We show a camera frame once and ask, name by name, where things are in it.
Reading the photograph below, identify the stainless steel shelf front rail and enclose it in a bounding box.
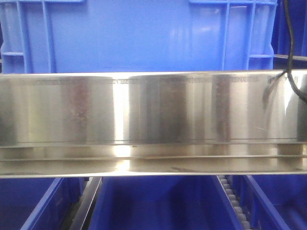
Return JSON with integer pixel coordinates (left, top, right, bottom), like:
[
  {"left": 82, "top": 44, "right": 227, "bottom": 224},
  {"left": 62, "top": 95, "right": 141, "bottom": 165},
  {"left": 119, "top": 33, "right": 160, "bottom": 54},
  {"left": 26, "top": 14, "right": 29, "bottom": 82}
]
[{"left": 0, "top": 70, "right": 307, "bottom": 178}]

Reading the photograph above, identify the steel divider rail lower left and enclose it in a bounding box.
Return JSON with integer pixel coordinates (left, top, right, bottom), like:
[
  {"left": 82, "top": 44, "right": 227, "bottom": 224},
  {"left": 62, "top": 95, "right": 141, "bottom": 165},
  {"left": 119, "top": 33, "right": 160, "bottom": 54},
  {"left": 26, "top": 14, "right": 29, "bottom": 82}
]
[{"left": 60, "top": 177, "right": 102, "bottom": 230}]

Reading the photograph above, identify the large light blue plastic bin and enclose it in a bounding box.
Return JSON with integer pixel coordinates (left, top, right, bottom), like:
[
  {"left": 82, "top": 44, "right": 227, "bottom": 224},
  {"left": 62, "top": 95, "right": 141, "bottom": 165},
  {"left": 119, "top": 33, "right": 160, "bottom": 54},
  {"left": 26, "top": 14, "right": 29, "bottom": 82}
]
[{"left": 0, "top": 0, "right": 277, "bottom": 73}]

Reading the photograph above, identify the white roller track lower right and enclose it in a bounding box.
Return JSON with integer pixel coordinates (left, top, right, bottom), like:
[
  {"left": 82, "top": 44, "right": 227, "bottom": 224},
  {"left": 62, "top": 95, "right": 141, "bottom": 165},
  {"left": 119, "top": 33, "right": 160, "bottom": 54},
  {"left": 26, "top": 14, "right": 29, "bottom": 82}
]
[{"left": 217, "top": 175, "right": 251, "bottom": 230}]

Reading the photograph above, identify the dark blue bin lower right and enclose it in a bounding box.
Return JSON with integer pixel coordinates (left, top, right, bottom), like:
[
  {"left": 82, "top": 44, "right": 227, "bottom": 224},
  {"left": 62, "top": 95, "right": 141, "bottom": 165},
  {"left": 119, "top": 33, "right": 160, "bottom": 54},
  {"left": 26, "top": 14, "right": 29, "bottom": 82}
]
[{"left": 228, "top": 174, "right": 307, "bottom": 230}]

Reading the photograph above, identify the black cable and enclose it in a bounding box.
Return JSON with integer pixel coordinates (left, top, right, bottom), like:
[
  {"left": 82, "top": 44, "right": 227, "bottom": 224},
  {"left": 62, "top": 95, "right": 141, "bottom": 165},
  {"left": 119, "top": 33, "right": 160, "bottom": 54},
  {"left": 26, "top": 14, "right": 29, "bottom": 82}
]
[{"left": 284, "top": 0, "right": 307, "bottom": 104}]

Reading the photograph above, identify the dark blue bin lower left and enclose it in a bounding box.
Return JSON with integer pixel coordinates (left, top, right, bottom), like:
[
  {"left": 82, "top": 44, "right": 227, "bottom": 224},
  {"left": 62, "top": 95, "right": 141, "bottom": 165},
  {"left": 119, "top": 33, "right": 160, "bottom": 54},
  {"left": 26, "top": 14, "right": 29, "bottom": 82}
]
[{"left": 0, "top": 177, "right": 88, "bottom": 230}]

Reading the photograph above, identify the dark blue bin lower middle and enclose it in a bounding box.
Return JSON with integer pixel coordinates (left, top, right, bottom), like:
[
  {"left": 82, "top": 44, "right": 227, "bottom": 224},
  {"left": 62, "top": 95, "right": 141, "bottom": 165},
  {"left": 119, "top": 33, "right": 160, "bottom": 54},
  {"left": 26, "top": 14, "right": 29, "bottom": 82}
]
[{"left": 89, "top": 176, "right": 243, "bottom": 230}]

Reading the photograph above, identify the dark blue bin upper right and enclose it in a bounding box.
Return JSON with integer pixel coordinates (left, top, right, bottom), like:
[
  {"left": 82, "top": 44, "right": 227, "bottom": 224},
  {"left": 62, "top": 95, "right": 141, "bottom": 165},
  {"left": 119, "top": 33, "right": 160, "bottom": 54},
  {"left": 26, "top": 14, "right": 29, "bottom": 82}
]
[{"left": 272, "top": 0, "right": 307, "bottom": 57}]

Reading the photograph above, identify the dark blue bin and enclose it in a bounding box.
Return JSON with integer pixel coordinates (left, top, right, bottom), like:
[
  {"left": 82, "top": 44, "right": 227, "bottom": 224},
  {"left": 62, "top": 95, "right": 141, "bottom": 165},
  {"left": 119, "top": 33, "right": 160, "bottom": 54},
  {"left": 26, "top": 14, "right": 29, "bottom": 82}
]
[
  {"left": 272, "top": 0, "right": 307, "bottom": 57},
  {"left": 89, "top": 176, "right": 243, "bottom": 230},
  {"left": 228, "top": 174, "right": 307, "bottom": 230},
  {"left": 0, "top": 177, "right": 88, "bottom": 230}
]

